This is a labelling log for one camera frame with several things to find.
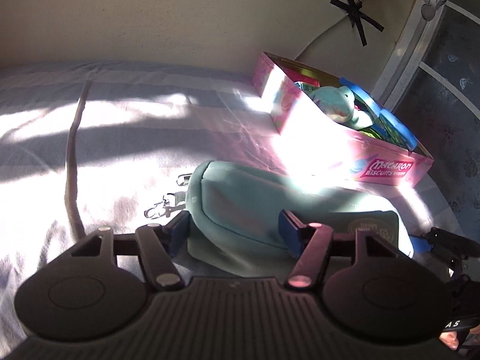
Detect pink gold biscuit tin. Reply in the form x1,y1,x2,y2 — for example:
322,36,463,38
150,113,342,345
252,53,434,186

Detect white window frame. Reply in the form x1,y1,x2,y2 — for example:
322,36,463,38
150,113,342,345
372,0,479,110

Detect striped bed sheet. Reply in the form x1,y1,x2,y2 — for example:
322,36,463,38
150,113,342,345
1,63,456,359

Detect blue polka dot headband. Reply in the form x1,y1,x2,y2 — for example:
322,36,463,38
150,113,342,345
339,78,417,152

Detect white power cable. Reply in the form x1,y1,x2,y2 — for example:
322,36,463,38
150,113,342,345
295,1,363,61

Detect black tape cross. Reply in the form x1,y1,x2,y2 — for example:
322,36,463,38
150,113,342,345
330,0,384,47

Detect teal fabric pencil pouch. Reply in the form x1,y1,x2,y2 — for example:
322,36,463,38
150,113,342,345
164,161,414,277

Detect light blue plush bear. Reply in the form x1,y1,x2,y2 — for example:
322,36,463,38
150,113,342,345
300,84,374,131

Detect green cardboard box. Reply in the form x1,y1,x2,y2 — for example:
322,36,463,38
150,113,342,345
358,117,408,149

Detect person's right hand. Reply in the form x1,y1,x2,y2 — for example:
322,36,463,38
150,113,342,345
439,326,480,350

